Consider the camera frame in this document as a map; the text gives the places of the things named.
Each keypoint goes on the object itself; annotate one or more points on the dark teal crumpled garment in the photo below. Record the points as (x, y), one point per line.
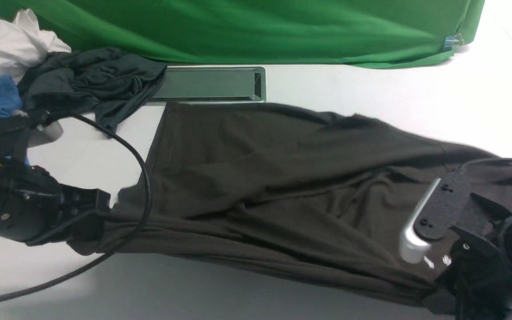
(108, 82)

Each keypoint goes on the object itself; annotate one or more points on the metal table cable hatch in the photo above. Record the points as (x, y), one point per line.
(212, 85)

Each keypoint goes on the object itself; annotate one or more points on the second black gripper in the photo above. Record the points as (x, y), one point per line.
(477, 285)

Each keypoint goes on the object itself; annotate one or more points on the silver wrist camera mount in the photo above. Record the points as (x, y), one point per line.
(437, 211)

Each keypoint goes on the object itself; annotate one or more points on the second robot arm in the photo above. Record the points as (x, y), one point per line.
(36, 210)

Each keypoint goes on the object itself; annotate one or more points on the dark gray long-sleeve top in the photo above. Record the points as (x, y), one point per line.
(313, 197)

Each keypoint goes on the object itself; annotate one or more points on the blue binder clip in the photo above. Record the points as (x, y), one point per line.
(453, 41)

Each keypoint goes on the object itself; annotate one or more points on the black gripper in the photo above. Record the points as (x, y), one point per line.
(30, 202)

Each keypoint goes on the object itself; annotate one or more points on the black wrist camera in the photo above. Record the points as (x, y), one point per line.
(27, 129)

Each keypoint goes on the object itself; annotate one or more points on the green backdrop cloth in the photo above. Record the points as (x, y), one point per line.
(376, 34)

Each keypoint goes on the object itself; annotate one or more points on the white crumpled garment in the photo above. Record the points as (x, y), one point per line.
(23, 44)

